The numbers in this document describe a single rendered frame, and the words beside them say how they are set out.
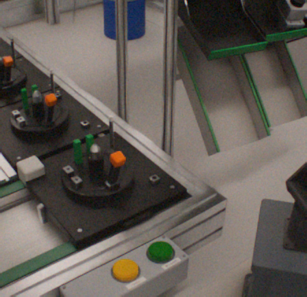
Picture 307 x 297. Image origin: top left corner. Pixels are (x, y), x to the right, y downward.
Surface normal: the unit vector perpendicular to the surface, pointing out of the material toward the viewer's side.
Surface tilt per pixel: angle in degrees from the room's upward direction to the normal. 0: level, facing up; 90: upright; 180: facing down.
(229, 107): 45
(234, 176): 0
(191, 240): 90
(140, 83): 0
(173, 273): 90
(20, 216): 0
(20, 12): 90
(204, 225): 90
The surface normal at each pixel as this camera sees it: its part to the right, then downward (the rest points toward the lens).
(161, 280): 0.60, 0.46
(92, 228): 0.00, -0.82
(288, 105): 0.33, -0.22
